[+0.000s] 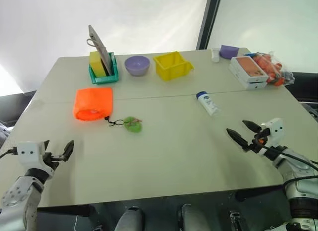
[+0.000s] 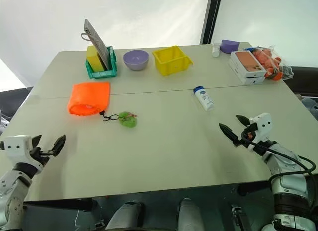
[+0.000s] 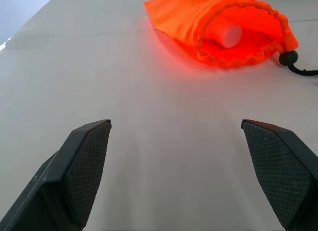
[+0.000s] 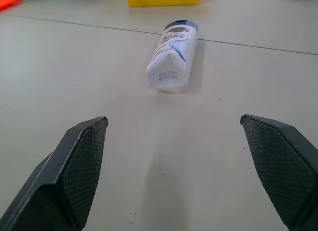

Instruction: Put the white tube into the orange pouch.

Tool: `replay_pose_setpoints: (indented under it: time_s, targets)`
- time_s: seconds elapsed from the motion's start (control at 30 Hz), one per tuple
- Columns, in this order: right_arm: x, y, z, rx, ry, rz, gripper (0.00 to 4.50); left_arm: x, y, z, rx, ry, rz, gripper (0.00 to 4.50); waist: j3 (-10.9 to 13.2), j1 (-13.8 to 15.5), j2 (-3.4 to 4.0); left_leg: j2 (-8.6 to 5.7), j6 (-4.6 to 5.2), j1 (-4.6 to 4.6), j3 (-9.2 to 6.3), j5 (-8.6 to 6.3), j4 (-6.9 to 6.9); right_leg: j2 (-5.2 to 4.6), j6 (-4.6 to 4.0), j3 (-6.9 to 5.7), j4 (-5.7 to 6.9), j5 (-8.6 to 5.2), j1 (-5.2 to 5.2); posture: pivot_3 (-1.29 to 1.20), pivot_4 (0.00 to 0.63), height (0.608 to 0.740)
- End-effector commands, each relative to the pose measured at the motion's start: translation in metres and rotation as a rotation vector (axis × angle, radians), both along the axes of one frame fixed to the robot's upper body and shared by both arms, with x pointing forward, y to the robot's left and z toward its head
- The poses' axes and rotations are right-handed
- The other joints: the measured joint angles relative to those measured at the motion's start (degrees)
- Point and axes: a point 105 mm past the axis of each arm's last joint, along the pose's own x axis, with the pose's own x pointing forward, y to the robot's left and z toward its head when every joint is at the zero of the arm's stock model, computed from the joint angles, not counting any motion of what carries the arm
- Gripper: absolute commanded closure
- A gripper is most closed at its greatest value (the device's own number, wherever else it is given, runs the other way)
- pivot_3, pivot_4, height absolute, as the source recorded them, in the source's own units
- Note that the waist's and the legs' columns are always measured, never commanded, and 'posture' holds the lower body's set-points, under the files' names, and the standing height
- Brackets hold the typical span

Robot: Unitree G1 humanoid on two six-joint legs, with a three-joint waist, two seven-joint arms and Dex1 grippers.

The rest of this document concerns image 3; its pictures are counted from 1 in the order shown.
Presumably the black drawstring cord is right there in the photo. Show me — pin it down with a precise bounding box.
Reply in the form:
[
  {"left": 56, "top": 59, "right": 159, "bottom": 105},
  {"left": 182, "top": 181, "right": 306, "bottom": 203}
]
[{"left": 288, "top": 64, "right": 318, "bottom": 77}]

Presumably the white cylindrical bottle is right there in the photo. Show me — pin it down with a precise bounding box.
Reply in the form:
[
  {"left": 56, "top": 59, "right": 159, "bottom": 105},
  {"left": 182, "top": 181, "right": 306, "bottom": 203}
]
[{"left": 203, "top": 16, "right": 243, "bottom": 49}]

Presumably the black round cord stopper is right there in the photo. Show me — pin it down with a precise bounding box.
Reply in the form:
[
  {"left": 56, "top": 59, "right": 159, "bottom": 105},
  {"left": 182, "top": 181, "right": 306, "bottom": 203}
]
[{"left": 278, "top": 50, "right": 299, "bottom": 67}]

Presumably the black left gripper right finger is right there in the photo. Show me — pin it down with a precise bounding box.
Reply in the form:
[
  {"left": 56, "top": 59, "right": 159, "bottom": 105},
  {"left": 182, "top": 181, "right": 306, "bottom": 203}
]
[{"left": 240, "top": 119, "right": 318, "bottom": 231}]

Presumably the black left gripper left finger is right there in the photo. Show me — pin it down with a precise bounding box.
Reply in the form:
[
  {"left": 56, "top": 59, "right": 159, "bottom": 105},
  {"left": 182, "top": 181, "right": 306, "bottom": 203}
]
[{"left": 0, "top": 119, "right": 112, "bottom": 231}]

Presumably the orange drawstring bag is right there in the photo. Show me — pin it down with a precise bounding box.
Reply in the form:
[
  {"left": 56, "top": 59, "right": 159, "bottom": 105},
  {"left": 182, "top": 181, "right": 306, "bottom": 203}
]
[{"left": 143, "top": 0, "right": 299, "bottom": 70}]

